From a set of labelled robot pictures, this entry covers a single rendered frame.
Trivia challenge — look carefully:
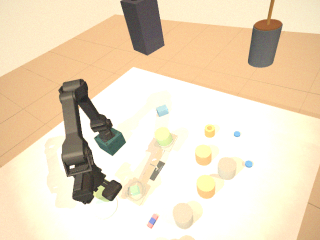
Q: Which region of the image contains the pink eraser with blue sleeve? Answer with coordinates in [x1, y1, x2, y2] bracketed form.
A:
[147, 214, 158, 229]

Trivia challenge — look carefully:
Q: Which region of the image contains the blue cylinder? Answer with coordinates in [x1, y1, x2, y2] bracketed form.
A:
[244, 160, 253, 168]
[234, 131, 241, 137]

